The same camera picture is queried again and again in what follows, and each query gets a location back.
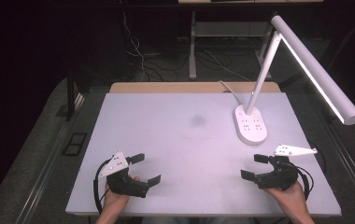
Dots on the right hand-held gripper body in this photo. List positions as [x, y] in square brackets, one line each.
[278, 175]

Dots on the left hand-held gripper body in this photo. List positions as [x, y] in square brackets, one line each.
[125, 183]

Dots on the person's right hand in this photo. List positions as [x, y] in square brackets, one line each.
[289, 197]

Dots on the white desk lamp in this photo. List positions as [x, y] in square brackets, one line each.
[251, 127]

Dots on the white table cover sheet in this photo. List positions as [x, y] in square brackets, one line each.
[181, 149]

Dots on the black metal stand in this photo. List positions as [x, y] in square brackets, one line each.
[70, 96]

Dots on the black rectangular floor frame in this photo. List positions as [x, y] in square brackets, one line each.
[74, 144]

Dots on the grey metal table frame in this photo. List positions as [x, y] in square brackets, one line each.
[228, 29]

